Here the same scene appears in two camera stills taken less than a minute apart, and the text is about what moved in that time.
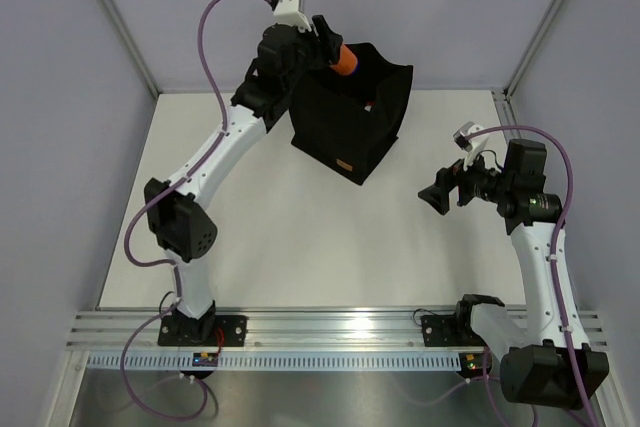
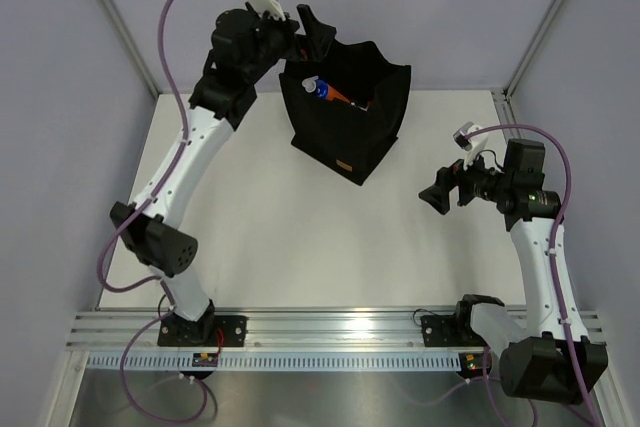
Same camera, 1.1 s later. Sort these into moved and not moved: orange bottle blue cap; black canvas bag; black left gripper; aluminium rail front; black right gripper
Moved: black left gripper; orange bottle blue cap
Not moved: black right gripper; aluminium rail front; black canvas bag
